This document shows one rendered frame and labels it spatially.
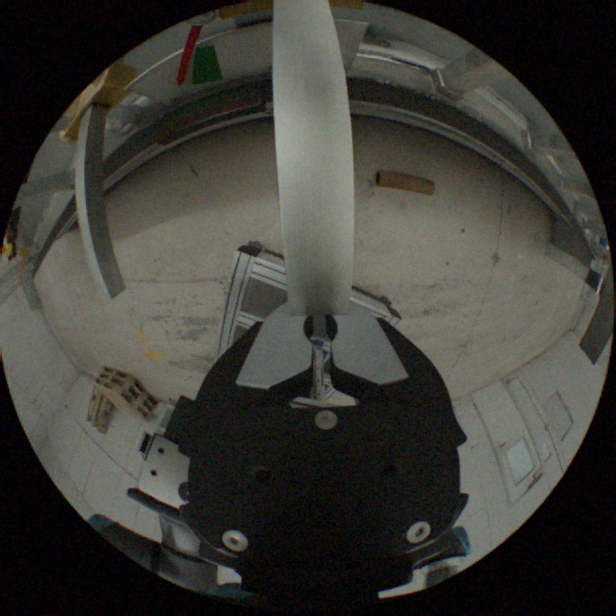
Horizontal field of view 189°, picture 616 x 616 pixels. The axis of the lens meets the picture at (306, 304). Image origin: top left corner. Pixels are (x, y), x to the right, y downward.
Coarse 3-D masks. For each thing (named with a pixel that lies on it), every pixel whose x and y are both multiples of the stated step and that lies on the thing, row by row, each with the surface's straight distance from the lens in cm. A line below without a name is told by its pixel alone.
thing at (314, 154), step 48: (288, 0) 17; (288, 48) 11; (336, 48) 11; (288, 96) 9; (336, 96) 9; (288, 144) 8; (336, 144) 8; (288, 192) 8; (336, 192) 8; (288, 240) 8; (336, 240) 8; (288, 288) 9; (336, 288) 9
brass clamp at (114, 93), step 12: (108, 72) 32; (120, 72) 33; (132, 72) 34; (108, 84) 31; (120, 84) 32; (84, 96) 35; (96, 96) 32; (108, 96) 32; (120, 96) 33; (84, 108) 33; (72, 120) 36; (60, 132) 41; (72, 132) 38
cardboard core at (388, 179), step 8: (376, 176) 99; (384, 176) 93; (392, 176) 95; (400, 176) 97; (408, 176) 100; (376, 184) 98; (384, 184) 94; (392, 184) 95; (400, 184) 96; (408, 184) 98; (416, 184) 100; (424, 184) 103; (432, 184) 106; (424, 192) 105; (432, 192) 106
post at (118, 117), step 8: (72, 104) 37; (120, 104) 41; (64, 112) 36; (72, 112) 36; (112, 112) 39; (120, 112) 40; (128, 112) 41; (64, 120) 36; (112, 120) 39; (120, 120) 39; (128, 120) 40; (56, 128) 37; (64, 128) 38; (112, 128) 41; (120, 128) 42
